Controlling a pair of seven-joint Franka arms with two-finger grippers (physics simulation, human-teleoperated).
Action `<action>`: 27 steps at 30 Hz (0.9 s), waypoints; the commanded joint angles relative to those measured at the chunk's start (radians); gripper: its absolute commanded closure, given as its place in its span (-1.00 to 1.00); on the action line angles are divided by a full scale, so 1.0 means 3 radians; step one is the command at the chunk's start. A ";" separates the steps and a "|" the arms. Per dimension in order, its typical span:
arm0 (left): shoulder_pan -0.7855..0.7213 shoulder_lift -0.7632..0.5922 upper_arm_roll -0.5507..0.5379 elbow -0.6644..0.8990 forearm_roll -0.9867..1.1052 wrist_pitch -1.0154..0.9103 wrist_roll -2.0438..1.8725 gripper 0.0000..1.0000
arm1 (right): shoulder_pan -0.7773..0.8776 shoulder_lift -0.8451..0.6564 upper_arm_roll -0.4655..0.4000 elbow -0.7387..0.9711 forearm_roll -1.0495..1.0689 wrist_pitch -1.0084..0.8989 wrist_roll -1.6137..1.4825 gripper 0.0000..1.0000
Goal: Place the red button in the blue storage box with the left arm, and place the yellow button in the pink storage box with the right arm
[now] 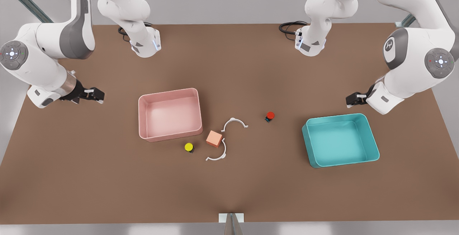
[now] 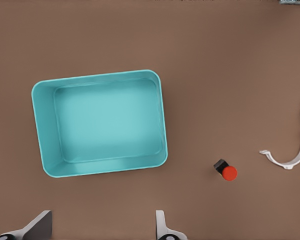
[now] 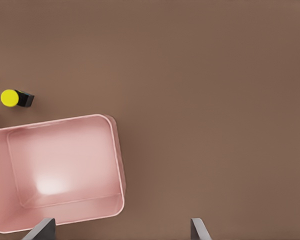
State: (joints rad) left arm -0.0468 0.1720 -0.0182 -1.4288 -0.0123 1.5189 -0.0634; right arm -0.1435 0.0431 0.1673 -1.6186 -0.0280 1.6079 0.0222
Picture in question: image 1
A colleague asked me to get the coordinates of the orange cube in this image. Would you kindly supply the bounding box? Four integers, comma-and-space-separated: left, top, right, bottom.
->
206, 130, 223, 148

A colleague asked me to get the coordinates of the white curved handle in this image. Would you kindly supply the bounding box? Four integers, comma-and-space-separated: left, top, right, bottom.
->
221, 117, 249, 133
205, 138, 227, 162

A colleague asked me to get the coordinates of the black cable loop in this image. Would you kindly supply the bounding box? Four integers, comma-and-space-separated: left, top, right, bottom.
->
279, 21, 309, 42
118, 21, 153, 43

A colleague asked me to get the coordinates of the silver frame post with foot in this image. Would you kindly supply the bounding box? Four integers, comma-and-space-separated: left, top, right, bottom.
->
219, 213, 245, 235

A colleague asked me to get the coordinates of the pink storage box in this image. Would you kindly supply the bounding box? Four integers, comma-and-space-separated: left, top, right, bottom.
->
138, 88, 203, 143

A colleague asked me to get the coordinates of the blue storage box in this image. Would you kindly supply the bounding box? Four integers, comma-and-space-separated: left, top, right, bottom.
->
302, 113, 380, 169

